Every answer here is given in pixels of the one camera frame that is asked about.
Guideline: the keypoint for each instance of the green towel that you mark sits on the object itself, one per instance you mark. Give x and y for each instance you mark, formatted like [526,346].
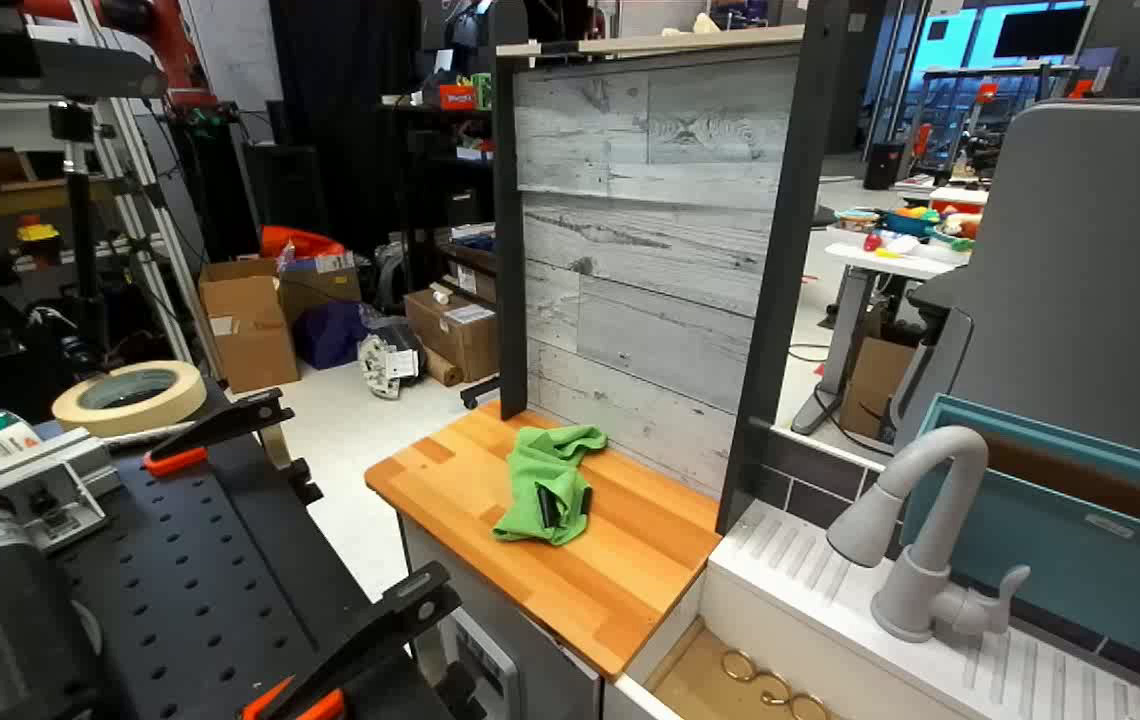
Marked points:
[537,482]

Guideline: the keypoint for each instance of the low cardboard box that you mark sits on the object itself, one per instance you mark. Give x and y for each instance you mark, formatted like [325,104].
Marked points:
[453,335]

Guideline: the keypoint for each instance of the grey wood backsplash panel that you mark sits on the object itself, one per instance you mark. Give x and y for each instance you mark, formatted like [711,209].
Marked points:
[675,264]

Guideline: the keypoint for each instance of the white round device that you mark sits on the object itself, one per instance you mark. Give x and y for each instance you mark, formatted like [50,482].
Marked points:
[389,362]

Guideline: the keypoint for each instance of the wooden top toy kitchen cabinet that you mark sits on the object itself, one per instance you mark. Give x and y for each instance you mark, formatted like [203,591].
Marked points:
[620,580]

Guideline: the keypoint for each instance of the purple bag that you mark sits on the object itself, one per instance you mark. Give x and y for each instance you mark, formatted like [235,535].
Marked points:
[330,335]

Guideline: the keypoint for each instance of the orange bag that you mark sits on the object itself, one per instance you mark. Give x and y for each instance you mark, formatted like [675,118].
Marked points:
[303,242]

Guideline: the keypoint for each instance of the cardboard box under table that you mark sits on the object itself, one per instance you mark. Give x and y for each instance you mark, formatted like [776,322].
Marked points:
[878,387]

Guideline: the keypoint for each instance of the white toy sink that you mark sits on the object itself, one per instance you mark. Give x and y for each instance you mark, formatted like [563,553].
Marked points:
[794,585]

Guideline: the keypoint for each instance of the tall cardboard box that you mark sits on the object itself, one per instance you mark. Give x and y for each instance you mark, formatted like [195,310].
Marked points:
[249,324]

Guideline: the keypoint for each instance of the large black orange clamp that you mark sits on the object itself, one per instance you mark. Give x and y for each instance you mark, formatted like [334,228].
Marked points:
[373,634]

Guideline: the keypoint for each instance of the white background table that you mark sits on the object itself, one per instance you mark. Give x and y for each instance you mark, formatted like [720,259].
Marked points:
[893,261]

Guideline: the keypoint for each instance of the small black orange clamp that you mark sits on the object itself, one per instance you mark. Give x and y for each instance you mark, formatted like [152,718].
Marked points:
[214,431]

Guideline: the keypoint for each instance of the black waste bin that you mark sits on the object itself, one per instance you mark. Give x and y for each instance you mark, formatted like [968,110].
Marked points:
[884,163]

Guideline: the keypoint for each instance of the colourful toys pile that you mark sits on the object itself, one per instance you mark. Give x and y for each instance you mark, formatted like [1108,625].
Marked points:
[923,223]

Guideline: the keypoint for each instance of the grey toy faucet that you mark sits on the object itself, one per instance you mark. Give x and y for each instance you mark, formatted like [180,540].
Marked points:
[923,580]

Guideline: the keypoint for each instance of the black perforated board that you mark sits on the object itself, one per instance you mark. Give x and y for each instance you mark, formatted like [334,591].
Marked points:
[195,561]

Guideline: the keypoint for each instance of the masking tape roll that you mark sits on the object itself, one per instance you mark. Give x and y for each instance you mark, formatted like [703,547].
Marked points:
[95,417]

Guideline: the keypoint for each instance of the thin black frame post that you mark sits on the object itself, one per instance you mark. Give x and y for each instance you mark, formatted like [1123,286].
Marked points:
[511,242]

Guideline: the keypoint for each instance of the wide black frame post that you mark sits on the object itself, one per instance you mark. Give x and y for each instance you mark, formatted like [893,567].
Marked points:
[780,264]

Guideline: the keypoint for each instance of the black camera stand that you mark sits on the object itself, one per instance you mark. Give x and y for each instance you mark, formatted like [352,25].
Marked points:
[84,242]

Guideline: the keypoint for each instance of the teal window frame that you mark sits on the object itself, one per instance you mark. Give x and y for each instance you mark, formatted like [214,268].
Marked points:
[1074,561]

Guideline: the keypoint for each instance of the black stereo camera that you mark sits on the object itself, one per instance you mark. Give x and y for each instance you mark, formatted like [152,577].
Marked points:
[63,69]

